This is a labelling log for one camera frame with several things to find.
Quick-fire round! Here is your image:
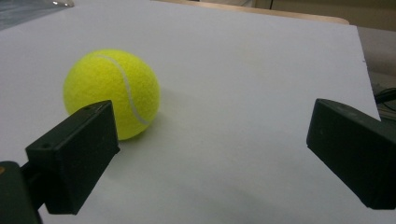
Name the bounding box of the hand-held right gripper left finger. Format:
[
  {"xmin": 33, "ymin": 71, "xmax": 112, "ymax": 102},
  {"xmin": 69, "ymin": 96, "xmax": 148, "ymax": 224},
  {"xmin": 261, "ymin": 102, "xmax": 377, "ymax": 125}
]
[{"xmin": 20, "ymin": 99, "xmax": 121, "ymax": 216}]

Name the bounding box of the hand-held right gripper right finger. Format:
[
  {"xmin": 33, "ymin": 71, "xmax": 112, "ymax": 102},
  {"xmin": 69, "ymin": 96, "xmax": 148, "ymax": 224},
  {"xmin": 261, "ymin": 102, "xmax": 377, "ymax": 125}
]
[{"xmin": 305, "ymin": 98, "xmax": 396, "ymax": 211}]

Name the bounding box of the yellow tennis ball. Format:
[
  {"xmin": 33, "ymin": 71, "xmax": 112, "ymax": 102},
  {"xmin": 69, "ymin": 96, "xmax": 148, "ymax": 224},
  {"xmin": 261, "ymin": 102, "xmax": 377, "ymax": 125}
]
[{"xmin": 63, "ymin": 49, "xmax": 162, "ymax": 141}]

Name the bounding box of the white paper sheet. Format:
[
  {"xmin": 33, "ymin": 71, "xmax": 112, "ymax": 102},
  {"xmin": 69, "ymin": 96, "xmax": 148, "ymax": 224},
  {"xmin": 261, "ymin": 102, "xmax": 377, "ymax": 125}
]
[{"xmin": 0, "ymin": 0, "xmax": 396, "ymax": 224}]

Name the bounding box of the black cable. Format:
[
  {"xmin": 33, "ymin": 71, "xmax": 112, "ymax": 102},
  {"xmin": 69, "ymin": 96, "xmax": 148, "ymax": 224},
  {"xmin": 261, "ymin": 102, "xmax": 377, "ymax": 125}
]
[{"xmin": 374, "ymin": 87, "xmax": 396, "ymax": 105}]

